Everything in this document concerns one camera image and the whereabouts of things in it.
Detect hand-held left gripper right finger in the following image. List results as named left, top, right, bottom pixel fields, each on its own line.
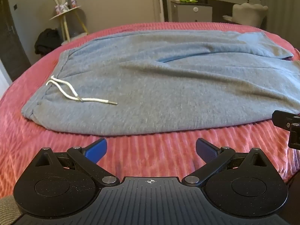
left=182, top=138, right=270, bottom=185

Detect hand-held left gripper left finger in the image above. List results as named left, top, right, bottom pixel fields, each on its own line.
left=35, top=138, right=120, bottom=185

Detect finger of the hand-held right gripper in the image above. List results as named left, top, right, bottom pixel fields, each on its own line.
left=272, top=110, right=300, bottom=149

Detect grey sweat pants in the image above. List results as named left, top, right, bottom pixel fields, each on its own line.
left=21, top=30, right=300, bottom=136

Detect pink ribbed blanket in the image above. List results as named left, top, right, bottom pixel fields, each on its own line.
left=0, top=22, right=300, bottom=197

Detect beige cloth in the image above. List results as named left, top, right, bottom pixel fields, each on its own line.
left=0, top=195, right=23, bottom=225

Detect black bag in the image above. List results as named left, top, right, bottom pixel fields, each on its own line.
left=34, top=28, right=64, bottom=55

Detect grey small cabinet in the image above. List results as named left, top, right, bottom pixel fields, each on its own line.
left=171, top=0, right=213, bottom=23

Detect dark door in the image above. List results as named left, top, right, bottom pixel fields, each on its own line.
left=0, top=0, right=32, bottom=83

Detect round side table yellow legs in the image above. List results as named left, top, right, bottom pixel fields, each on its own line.
left=49, top=5, right=89, bottom=42

